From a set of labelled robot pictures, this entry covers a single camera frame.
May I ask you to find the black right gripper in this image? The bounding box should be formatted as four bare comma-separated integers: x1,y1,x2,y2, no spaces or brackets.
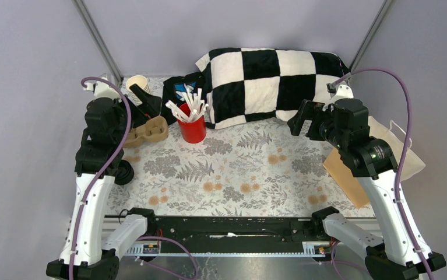
287,99,347,150

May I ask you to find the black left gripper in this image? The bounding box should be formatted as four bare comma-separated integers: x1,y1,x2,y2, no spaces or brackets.
113,83,162,142

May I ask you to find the brown pulp cup carrier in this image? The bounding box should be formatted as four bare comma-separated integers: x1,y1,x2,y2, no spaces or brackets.
123,116,168,148

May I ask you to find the stack of paper cups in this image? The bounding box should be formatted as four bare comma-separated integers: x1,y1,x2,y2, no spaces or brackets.
125,75,152,106

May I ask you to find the white brown paper bag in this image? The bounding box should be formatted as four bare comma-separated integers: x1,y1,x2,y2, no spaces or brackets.
322,115,427,210

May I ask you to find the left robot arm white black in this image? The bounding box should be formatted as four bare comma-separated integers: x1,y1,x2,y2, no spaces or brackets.
46,77,157,279

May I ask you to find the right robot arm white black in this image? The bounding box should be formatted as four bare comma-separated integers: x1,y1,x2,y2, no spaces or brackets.
288,85,446,279

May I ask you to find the black blue printed cloth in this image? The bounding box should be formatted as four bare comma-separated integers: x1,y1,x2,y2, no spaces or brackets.
161,72,206,125

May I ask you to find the red cup holder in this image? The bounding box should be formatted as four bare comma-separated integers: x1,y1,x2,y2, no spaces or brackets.
177,116,206,144

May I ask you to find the black white checkered blanket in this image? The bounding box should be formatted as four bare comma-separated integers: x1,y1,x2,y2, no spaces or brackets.
196,48,350,130

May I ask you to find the floral patterned table mat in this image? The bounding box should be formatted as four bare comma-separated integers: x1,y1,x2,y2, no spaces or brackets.
106,118,374,218

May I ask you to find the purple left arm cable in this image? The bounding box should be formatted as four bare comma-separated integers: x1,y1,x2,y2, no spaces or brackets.
68,76,132,280

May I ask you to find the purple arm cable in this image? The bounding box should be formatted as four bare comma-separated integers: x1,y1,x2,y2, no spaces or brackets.
333,67,437,280
68,76,132,280

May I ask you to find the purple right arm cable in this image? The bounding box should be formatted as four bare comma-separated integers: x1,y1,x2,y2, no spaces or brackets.
333,67,437,280

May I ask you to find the left aluminium frame post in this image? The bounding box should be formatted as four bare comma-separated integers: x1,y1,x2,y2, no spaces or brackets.
72,0,124,85

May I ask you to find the aluminium frame post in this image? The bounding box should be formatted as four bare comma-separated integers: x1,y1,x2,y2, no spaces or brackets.
72,0,124,85
350,0,396,71

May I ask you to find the right aluminium frame post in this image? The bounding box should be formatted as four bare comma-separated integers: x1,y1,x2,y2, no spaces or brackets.
350,0,396,71

